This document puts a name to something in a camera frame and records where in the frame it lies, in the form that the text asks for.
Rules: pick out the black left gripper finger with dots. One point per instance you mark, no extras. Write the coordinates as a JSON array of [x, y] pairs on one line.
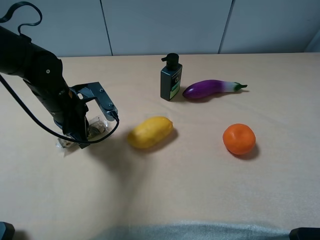
[[79, 134]]

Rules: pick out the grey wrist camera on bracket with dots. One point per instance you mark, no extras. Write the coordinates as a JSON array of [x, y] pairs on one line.
[[95, 91]]

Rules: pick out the purple eggplant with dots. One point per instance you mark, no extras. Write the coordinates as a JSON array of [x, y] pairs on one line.
[[206, 88]]

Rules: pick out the yellow mango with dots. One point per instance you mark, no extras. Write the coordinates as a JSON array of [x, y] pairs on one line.
[[150, 132]]

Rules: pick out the dark green pump bottle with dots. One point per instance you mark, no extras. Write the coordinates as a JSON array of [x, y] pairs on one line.
[[170, 76]]

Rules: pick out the orange tangerine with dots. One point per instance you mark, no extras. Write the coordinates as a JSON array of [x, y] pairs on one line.
[[239, 139]]

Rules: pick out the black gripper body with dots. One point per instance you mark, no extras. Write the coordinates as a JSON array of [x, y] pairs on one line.
[[65, 108]]

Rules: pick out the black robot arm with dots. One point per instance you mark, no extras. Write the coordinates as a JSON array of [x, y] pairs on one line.
[[42, 72]]

